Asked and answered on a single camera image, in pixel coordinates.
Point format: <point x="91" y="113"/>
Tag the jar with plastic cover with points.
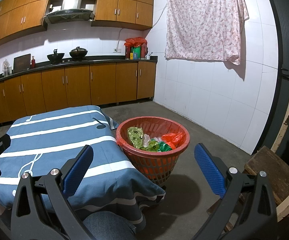
<point x="6" y="69"/>

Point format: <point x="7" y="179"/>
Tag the red bag on containers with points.
<point x="135" y="41"/>

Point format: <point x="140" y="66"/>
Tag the wooden lower cabinets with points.
<point x="77" y="87"/>

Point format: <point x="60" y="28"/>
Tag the large orange plastic bag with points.
<point x="172" y="138"/>

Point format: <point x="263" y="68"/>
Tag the black kitchen countertop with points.
<point x="104" y="60"/>

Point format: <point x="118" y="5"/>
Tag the wooden upper cabinets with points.
<point x="22" y="15"/>

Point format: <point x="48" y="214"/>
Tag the person's right leg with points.
<point x="109" y="225"/>

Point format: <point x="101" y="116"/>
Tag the green box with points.
<point x="137" y="53"/>

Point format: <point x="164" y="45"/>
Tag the white mug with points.
<point x="148" y="57"/>

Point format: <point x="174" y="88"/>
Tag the red bottle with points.
<point x="33" y="63"/>

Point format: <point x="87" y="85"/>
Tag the wall power outlet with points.
<point x="117" y="50"/>

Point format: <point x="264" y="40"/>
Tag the blue striped tablecloth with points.
<point x="59" y="142"/>

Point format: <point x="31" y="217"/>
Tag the dark green plastic bag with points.
<point x="164" y="147"/>

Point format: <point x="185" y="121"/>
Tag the black wok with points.
<point x="55" y="57"/>

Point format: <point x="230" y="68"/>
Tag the red plastic basket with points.
<point x="154" y="170"/>

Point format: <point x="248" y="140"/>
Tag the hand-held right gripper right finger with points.
<point x="209" y="170"/>

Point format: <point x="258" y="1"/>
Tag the white plastic bag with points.
<point x="146" y="140"/>

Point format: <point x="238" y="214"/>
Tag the wooden cabinets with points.
<point x="77" y="87"/>
<point x="22" y="15"/>

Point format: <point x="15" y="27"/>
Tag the pink floral hanging cloth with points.
<point x="204" y="22"/>

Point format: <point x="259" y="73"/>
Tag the brown cutting board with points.
<point x="22" y="63"/>

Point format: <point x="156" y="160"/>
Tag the olive paw print plastic bag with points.
<point x="134" y="135"/>

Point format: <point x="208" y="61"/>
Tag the black pot with lid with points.
<point x="78" y="53"/>

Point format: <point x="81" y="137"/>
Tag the brown wooden stool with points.
<point x="269" y="170"/>

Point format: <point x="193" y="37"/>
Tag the steel range hood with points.
<point x="69" y="12"/>

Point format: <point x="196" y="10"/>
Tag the large bubble wrap sheet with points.
<point x="157" y="139"/>

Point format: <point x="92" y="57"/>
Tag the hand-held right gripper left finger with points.
<point x="77" y="170"/>

